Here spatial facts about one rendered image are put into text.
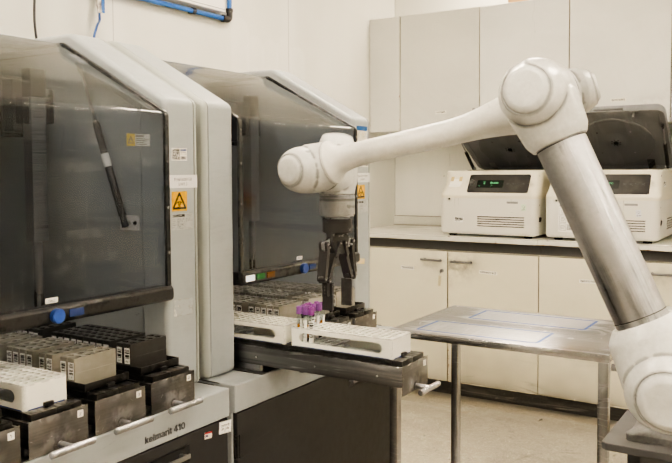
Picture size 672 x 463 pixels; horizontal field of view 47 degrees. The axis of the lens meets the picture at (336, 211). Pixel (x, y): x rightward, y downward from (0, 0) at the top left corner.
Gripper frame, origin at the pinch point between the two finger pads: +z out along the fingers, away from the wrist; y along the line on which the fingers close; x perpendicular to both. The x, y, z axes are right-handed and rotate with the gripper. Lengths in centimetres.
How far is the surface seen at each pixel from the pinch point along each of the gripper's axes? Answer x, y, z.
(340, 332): -3.7, -4.5, 7.8
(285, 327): 13.2, -4.4, 8.3
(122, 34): 138, 56, -88
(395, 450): -3, 25, 46
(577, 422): -2, 221, 93
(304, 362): 5.8, -6.6, 16.0
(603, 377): -60, 25, 18
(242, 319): 28.6, -3.1, 7.9
